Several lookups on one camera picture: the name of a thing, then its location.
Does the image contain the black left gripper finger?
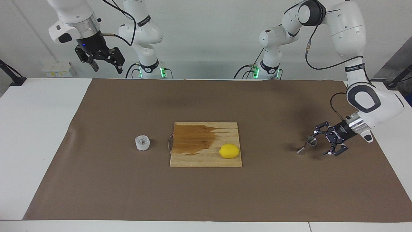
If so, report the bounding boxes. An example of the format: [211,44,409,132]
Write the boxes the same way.
[322,143,348,156]
[314,121,337,142]

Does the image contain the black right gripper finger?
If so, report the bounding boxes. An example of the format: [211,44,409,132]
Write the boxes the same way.
[106,47,126,75]
[86,53,100,72]

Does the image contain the steel jigger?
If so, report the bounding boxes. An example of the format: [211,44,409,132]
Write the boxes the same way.
[297,136,317,156]

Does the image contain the black clamp stand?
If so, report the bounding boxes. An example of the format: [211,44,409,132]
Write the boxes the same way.
[386,64,412,90]
[0,60,27,86]

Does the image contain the yellow lemon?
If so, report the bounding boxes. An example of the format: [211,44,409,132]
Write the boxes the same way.
[219,144,240,159]

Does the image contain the brown paper mat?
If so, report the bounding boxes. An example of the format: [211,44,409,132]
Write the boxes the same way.
[23,78,412,223]

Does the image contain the wooden cutting board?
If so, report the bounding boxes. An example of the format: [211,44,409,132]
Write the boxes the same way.
[168,122,242,168]

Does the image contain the black right base cables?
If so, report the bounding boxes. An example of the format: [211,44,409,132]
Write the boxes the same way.
[125,63,142,79]

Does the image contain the black base cables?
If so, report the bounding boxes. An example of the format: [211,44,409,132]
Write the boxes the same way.
[125,63,142,79]
[234,50,259,79]

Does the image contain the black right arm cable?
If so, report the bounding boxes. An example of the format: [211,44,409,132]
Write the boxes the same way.
[98,0,137,46]

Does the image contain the black left base cables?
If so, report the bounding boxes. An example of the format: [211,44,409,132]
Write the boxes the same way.
[234,50,259,79]

